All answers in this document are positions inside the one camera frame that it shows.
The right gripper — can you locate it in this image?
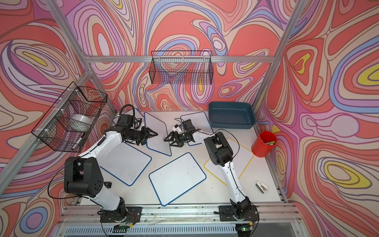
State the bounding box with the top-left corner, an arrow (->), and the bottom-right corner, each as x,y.
164,132 -> 189,148

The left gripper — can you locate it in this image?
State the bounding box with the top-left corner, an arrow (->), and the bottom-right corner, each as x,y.
126,126 -> 158,146

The blue whiteboard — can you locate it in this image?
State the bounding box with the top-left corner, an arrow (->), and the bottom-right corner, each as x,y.
180,112 -> 213,134
113,110 -> 145,126
149,153 -> 207,206
98,143 -> 152,186
144,112 -> 172,157

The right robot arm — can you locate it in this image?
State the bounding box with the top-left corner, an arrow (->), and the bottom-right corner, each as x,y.
163,119 -> 260,223

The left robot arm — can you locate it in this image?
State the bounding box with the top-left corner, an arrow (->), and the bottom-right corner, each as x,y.
63,112 -> 158,224

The teal plastic storage box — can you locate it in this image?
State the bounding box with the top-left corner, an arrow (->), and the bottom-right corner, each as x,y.
208,101 -> 256,129

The yellow framed whiteboard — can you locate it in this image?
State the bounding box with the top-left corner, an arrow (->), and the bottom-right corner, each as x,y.
203,138 -> 254,186

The white whiteboard eraser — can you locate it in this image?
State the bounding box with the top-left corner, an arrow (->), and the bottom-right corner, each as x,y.
256,181 -> 268,194

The silver tape roll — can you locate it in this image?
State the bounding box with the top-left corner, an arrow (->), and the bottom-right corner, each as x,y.
70,114 -> 93,129

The marker in left basket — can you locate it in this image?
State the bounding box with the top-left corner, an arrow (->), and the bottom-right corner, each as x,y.
72,137 -> 86,151

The red plastic cup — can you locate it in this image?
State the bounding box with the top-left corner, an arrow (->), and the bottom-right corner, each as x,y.
251,131 -> 277,158

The green circuit board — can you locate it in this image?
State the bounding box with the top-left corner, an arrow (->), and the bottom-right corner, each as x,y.
113,225 -> 130,233

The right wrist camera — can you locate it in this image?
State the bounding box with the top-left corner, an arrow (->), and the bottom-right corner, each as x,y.
172,124 -> 183,134

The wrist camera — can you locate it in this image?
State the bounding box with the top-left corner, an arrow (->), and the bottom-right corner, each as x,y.
116,114 -> 135,128
172,124 -> 183,134

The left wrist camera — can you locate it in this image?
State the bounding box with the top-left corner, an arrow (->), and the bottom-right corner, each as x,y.
116,114 -> 135,128

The back black wire basket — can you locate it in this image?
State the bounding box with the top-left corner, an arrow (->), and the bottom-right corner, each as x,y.
149,50 -> 214,85

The black wire basket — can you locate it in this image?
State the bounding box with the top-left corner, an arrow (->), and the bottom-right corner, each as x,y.
149,50 -> 214,85
31,83 -> 108,153

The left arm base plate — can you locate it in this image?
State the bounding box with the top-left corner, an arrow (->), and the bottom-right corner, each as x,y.
97,206 -> 143,224

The left black wire basket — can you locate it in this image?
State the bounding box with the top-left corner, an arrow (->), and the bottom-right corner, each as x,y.
31,83 -> 108,153

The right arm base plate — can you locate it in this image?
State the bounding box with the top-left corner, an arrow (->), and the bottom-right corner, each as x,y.
214,205 -> 260,223

